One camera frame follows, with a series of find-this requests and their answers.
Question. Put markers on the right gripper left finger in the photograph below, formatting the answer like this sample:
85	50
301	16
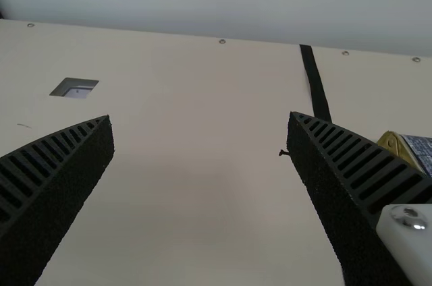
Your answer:
50	181

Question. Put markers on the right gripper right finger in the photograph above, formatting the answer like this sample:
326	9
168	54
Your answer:
354	191

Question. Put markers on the black strip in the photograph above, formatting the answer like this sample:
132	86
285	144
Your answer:
314	83

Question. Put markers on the gold rectangular tin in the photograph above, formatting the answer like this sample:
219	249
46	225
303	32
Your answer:
411	151

